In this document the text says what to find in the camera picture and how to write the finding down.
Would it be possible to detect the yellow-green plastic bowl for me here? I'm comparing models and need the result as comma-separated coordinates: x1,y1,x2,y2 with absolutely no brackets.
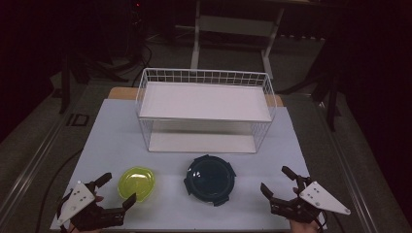
117,166,156,204

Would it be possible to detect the grey metal floor rail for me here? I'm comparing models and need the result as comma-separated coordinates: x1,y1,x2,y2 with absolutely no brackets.
312,96,382,233
0,93,86,224

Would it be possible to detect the black cable bundle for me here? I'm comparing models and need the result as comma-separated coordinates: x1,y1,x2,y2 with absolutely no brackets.
110,42,154,88

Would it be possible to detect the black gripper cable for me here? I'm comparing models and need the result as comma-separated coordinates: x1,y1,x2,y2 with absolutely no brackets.
319,209,345,233

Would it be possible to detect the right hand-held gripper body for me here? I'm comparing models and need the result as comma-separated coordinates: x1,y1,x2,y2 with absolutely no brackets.
270,176,352,224

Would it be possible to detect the pale blue table mat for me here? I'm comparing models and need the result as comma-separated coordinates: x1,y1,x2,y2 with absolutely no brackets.
50,98,328,231

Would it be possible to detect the person's left hand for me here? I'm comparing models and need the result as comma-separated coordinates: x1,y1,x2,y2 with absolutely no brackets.
67,194,105,233

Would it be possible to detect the dark teal lidded food container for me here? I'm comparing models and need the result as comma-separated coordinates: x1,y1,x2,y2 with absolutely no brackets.
183,153,237,208

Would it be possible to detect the person's right hand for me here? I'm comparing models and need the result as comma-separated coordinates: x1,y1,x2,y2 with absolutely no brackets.
289,219,321,233

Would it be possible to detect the white metal desk frame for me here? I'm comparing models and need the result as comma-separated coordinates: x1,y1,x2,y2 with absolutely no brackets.
189,0,286,81

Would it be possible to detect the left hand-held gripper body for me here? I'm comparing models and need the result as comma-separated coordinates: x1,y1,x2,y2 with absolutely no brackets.
56,181,126,232

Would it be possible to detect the white wire shelf rack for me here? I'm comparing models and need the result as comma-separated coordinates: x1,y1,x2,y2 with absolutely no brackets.
135,67,278,154

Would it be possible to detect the black floor socket plate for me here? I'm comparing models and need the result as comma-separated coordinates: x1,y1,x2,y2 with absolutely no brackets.
66,113,90,128

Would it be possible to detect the black metal stand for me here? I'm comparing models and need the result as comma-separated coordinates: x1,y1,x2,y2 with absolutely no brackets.
309,42,343,133

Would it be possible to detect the dark equipment stand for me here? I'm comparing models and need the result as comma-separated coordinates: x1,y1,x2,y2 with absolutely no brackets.
127,0,145,62

